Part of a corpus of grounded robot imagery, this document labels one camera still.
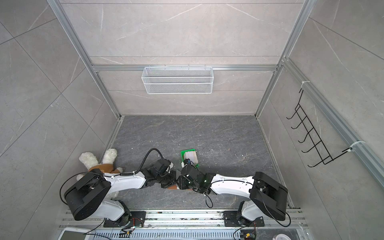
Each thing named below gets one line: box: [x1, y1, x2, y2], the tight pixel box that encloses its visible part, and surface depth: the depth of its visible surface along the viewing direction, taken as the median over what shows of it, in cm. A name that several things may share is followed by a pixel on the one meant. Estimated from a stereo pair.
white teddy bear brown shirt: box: [76, 148, 123, 181], surface depth 86 cm
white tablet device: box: [57, 227, 92, 240], surface depth 67 cm
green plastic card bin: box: [180, 148, 199, 168], surface depth 94 cm
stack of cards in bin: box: [183, 151, 199, 165], surface depth 94 cm
